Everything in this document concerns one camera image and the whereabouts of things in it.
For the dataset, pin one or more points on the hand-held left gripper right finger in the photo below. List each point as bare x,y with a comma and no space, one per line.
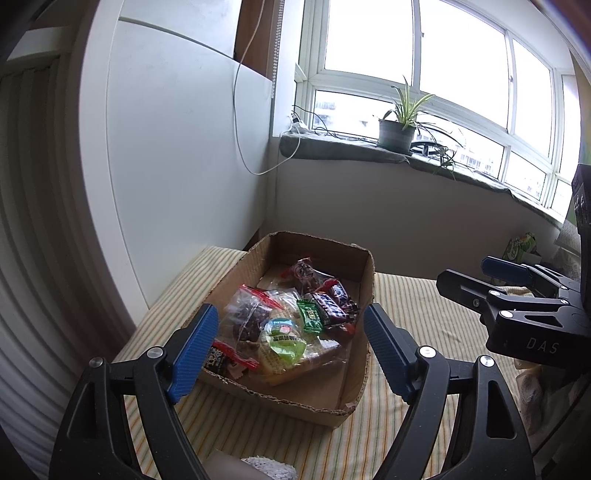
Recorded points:
388,355

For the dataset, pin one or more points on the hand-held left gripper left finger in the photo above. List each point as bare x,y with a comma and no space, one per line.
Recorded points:
194,355

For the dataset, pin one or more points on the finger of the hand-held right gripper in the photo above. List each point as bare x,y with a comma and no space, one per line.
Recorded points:
466,286
503,270

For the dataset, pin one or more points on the dark snack packet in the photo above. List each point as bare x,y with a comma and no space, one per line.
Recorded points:
217,360

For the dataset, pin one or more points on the clear red date packet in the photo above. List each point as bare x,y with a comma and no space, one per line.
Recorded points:
304,272
247,318

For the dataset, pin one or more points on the clear bag of sliced bread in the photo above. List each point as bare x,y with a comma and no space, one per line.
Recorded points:
318,353

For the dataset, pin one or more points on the large brown chocolate bar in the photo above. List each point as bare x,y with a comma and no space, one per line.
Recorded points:
330,310

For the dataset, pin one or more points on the small brown chocolate bar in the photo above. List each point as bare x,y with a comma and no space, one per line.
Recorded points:
342,295

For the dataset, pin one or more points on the green candy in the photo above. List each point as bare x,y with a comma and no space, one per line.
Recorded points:
310,317

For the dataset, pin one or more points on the green red snack packet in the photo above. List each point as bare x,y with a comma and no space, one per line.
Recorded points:
281,339

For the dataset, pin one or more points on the brown cardboard box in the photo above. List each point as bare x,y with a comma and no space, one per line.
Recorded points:
286,408

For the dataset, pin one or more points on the person's right hand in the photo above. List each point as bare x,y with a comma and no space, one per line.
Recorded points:
538,392

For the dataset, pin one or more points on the person's left hand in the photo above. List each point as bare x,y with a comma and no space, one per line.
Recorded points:
268,468

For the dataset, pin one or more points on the green paper bag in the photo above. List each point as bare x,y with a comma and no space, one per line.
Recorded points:
519,244

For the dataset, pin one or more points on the striped bed sheet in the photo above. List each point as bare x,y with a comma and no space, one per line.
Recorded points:
415,314

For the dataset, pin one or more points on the white lace cloth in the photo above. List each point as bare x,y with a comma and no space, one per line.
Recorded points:
565,249

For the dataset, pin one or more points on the potted spider plant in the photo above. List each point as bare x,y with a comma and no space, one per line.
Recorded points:
395,136

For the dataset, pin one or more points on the white framed window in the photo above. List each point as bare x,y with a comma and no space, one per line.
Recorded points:
415,76

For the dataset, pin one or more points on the white ribbed panel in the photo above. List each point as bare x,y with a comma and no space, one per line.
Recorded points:
37,207

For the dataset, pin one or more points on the white cabinet with wooden niche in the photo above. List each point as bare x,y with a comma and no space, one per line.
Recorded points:
175,138

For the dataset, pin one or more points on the white power strip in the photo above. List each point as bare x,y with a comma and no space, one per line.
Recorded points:
298,127

